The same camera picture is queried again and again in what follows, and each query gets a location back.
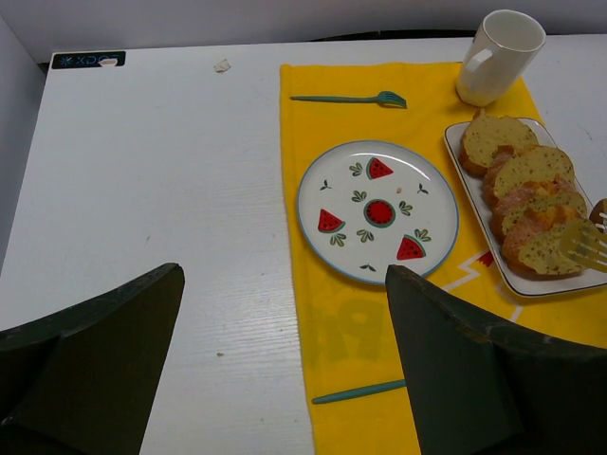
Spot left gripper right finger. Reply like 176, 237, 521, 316
385, 265, 606, 454

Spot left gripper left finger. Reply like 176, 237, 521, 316
1, 263, 185, 454

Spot bread slice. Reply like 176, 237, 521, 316
490, 178, 587, 241
501, 217, 594, 276
483, 146, 576, 207

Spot metal serving tongs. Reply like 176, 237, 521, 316
559, 219, 606, 273

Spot bread slice nearest mug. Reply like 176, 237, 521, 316
458, 109, 540, 177

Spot teal plastic knife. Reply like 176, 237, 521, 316
311, 379, 407, 405

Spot white rectangular tray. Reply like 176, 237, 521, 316
444, 121, 606, 298

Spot yellow cloth placemat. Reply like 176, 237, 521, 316
280, 63, 606, 454

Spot round watermelon pattern plate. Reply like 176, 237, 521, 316
295, 140, 459, 285

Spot teal plastic fork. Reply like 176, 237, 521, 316
290, 91, 408, 109

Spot left table logo sticker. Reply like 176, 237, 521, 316
50, 50, 126, 69

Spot small white paper scrap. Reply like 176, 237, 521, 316
213, 59, 231, 74

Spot white ceramic mug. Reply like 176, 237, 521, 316
455, 9, 546, 107

